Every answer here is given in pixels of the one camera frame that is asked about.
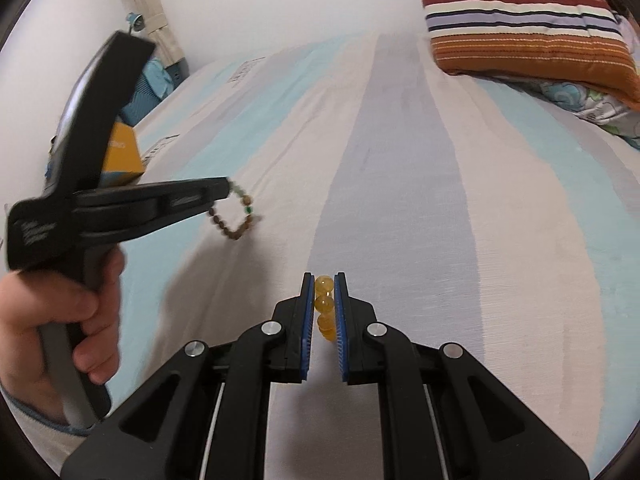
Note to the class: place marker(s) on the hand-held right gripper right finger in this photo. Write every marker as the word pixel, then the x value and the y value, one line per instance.
pixel 341 330

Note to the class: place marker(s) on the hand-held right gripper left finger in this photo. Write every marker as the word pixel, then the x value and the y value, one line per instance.
pixel 306 330

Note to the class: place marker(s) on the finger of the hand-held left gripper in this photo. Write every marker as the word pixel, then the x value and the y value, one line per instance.
pixel 175 197

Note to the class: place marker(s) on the cardboard box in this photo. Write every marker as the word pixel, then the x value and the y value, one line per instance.
pixel 122 155

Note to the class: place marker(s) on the person's left forearm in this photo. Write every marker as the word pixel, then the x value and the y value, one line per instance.
pixel 30 435

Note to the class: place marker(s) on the person's left hand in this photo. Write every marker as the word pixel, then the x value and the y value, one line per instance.
pixel 102 330

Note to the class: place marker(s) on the light blue cloth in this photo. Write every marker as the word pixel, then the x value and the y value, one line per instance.
pixel 155 80

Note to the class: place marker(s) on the teal suitcase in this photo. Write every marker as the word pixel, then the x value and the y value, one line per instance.
pixel 177 75

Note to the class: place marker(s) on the striped bedsheet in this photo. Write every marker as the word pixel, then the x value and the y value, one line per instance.
pixel 450 210

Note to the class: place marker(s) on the floral quilt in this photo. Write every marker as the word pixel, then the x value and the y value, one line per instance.
pixel 575 97

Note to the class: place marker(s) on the striped pillow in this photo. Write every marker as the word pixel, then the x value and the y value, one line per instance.
pixel 525 25

